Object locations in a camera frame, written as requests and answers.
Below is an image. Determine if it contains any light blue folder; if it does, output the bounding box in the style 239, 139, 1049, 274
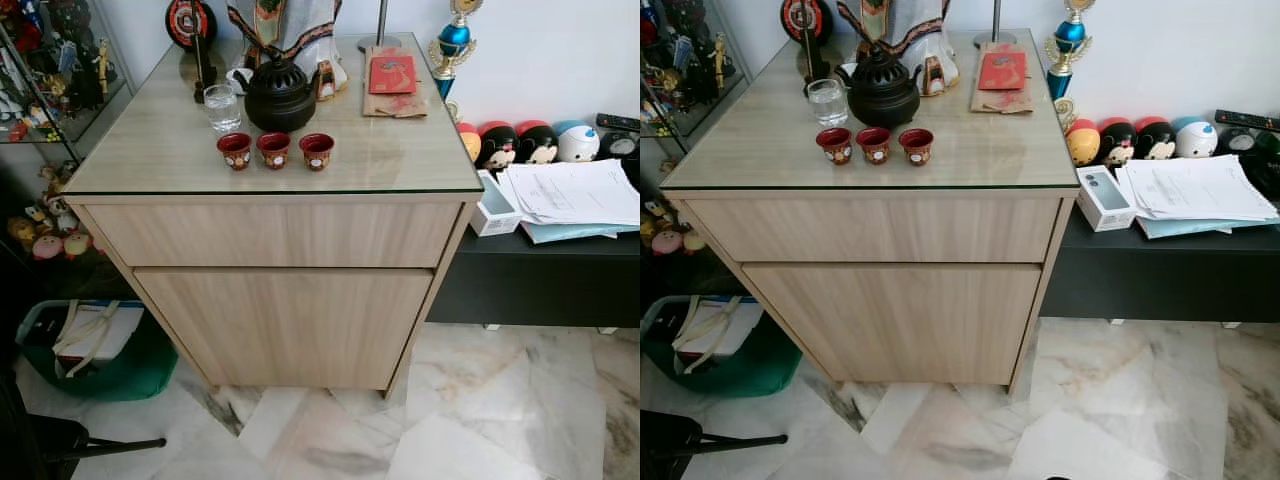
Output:
1135, 215, 1280, 241
520, 220, 641, 244

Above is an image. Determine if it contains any white paper stack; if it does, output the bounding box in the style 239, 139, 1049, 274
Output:
497, 158, 641, 227
1113, 153, 1279, 223

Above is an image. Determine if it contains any black round plush toy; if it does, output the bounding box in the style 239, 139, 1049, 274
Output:
600, 130, 641, 161
1218, 127, 1261, 156

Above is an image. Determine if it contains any black low console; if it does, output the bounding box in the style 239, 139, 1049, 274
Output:
428, 130, 641, 329
1040, 125, 1280, 323

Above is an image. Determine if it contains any white blue plush toy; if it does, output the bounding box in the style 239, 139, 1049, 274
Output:
556, 120, 601, 163
1173, 116, 1219, 159

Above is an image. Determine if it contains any white paper bag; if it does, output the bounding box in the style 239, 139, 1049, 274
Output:
672, 296, 766, 373
50, 300, 146, 376

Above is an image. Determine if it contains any black red plush toy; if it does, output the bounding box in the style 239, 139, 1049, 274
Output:
515, 120, 559, 166
1098, 117, 1139, 166
1135, 116, 1178, 161
478, 122, 519, 169

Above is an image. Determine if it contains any white phone box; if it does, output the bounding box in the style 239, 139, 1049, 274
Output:
470, 170, 523, 238
1075, 165, 1137, 233

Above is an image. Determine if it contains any green bag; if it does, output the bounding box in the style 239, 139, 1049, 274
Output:
15, 298, 179, 403
641, 294, 801, 398

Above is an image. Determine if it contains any glass display cabinet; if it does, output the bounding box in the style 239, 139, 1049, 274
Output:
640, 0, 746, 141
0, 0, 131, 146

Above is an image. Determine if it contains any black stool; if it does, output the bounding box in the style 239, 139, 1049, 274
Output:
640, 408, 789, 480
0, 370, 168, 480

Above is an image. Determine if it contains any red patterned tea cup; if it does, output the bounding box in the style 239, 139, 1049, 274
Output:
816, 127, 854, 166
217, 132, 253, 171
298, 132, 336, 172
256, 131, 292, 170
856, 126, 893, 166
898, 127, 935, 167

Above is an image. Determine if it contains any clear glass of water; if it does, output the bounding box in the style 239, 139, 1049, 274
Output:
203, 84, 242, 134
806, 78, 849, 128

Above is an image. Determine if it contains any dark wooden incense stand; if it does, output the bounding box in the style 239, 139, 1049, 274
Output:
800, 25, 831, 86
193, 30, 219, 104

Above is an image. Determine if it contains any light wooden cabinet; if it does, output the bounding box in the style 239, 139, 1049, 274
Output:
660, 28, 1081, 393
62, 33, 486, 393

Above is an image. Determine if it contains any blue gold trophy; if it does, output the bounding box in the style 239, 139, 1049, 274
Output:
1043, 0, 1093, 101
428, 0, 484, 101

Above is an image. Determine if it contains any round black red plaque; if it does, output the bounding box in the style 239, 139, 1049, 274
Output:
780, 0, 835, 46
165, 0, 218, 51

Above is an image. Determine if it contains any brown paper bag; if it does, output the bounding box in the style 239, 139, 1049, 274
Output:
361, 45, 429, 119
968, 40, 1036, 115

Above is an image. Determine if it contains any black cast iron teapot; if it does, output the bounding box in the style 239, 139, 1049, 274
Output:
835, 45, 923, 129
243, 55, 322, 133

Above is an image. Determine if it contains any red envelope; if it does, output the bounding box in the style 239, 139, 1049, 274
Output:
368, 55, 417, 96
977, 50, 1028, 92

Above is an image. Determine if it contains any metal lamp stand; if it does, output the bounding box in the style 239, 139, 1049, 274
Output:
973, 0, 1018, 49
357, 0, 403, 53

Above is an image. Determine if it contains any white robed figurine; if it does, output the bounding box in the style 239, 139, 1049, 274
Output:
835, 0, 961, 98
227, 0, 349, 101

